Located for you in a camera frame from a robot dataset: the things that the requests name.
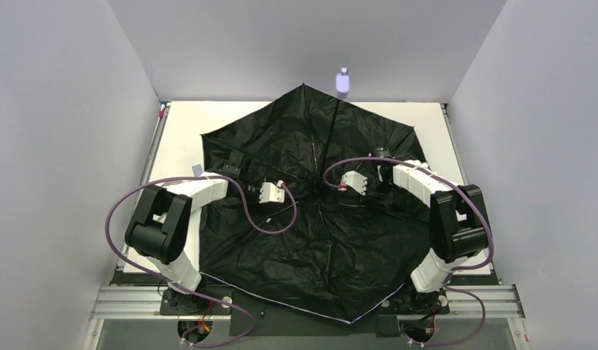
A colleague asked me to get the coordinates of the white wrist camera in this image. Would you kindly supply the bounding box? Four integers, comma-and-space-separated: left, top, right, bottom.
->
340, 171, 368, 196
259, 180, 285, 204

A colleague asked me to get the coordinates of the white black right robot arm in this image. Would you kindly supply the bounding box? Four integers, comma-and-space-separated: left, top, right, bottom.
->
376, 157, 494, 294

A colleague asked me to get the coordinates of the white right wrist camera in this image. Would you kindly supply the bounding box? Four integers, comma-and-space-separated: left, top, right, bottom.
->
340, 171, 368, 196

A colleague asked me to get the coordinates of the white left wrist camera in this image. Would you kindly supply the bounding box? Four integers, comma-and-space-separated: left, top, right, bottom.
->
259, 180, 285, 204

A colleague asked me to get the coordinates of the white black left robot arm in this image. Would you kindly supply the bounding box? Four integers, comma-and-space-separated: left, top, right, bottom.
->
125, 172, 236, 314

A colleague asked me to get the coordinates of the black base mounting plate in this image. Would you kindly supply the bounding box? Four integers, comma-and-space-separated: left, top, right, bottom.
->
159, 279, 450, 341

